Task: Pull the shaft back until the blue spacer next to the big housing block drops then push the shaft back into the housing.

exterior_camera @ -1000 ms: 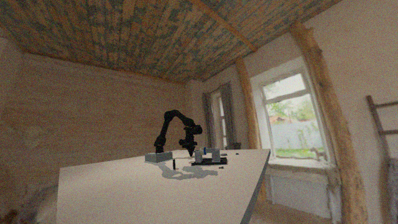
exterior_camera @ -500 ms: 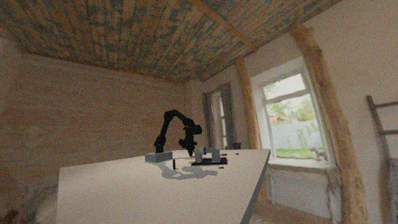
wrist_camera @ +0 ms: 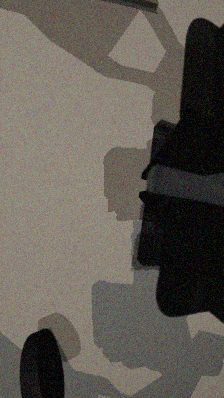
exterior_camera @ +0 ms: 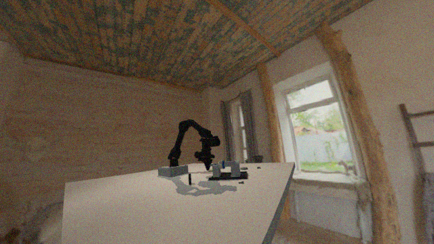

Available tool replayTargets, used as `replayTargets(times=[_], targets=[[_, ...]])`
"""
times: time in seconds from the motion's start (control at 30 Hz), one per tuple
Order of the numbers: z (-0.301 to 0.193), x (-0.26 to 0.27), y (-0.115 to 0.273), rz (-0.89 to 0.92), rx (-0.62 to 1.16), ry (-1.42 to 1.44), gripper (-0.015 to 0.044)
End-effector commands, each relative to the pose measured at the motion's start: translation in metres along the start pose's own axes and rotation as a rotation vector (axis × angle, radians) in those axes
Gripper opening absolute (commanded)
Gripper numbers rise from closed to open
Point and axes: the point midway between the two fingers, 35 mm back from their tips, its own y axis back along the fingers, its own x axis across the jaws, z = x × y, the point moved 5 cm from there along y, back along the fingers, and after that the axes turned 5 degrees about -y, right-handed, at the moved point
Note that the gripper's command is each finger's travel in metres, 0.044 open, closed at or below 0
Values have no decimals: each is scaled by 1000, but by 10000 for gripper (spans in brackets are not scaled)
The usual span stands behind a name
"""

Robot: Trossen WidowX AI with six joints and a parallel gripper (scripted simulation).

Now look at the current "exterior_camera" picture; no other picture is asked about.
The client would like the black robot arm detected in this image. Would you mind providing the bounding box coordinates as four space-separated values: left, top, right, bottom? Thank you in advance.
167 119 220 167

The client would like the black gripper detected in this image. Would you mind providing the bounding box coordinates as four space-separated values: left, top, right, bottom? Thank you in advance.
197 147 215 171

